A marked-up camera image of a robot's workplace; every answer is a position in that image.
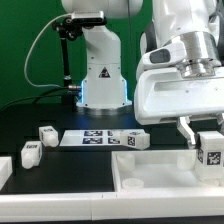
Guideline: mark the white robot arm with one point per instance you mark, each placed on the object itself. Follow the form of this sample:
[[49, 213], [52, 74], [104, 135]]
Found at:
[[198, 24]]

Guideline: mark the silver camera on stand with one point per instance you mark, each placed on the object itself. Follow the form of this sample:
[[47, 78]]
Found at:
[[88, 17]]

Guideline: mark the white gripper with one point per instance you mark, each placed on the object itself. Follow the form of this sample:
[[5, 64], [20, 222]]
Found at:
[[162, 95]]

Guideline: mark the white sheet with markers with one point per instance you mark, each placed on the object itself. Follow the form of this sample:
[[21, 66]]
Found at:
[[95, 137]]

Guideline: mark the white square tabletop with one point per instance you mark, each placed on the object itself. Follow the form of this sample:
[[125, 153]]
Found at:
[[169, 169]]

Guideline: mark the black camera stand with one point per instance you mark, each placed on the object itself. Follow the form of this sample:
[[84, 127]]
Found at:
[[69, 30]]

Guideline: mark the white front fence bar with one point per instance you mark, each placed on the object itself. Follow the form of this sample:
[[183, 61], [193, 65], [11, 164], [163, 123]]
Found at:
[[112, 205]]

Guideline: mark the white left fence block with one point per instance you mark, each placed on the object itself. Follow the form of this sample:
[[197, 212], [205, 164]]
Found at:
[[5, 170]]

